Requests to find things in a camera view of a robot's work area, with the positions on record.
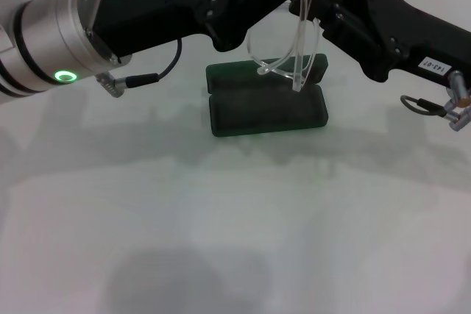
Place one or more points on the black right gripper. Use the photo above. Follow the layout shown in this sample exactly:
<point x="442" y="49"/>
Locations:
<point x="423" y="42"/>

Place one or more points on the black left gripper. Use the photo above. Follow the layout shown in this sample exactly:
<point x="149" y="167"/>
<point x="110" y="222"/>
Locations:
<point x="165" y="5"/>

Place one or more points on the clear plastic glasses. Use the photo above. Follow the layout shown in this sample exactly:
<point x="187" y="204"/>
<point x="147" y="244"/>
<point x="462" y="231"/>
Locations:
<point x="299" y="71"/>

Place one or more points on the green glasses case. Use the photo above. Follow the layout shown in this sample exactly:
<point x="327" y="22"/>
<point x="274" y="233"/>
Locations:
<point x="265" y="115"/>

